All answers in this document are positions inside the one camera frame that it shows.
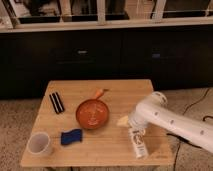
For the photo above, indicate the white cup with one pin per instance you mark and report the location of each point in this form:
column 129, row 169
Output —
column 39, row 144

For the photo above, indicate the black striped rectangular block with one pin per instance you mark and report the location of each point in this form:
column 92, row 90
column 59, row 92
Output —
column 56, row 103

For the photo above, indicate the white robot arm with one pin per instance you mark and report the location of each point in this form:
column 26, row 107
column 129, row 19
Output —
column 153, row 109

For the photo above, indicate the dark cabinet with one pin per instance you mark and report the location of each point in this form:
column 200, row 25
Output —
column 173, row 57

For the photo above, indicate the wooden table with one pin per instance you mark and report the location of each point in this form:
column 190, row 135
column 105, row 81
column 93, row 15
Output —
column 107, row 146

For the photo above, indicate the orange ceramic bowl with handle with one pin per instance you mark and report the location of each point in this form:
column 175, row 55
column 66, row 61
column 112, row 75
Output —
column 93, row 113

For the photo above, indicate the white plastic bottle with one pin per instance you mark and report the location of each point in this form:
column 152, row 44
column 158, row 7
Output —
column 138, row 143

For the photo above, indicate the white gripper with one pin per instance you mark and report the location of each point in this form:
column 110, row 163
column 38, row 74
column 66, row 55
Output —
column 135, row 120

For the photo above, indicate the blue sponge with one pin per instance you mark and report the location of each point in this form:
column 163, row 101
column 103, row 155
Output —
column 71, row 136

